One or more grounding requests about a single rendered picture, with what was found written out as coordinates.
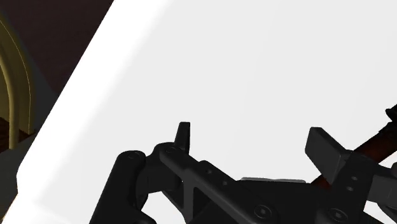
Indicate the dark brown stick tool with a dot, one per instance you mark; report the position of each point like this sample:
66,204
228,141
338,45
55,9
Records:
377,142

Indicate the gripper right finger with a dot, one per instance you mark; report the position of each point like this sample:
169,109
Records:
328,152

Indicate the olive arched frame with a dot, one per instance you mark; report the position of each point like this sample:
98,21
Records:
18,93

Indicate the white table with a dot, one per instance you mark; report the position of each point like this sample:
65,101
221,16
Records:
217,77

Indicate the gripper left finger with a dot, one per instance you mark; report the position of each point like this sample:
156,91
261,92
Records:
173,161

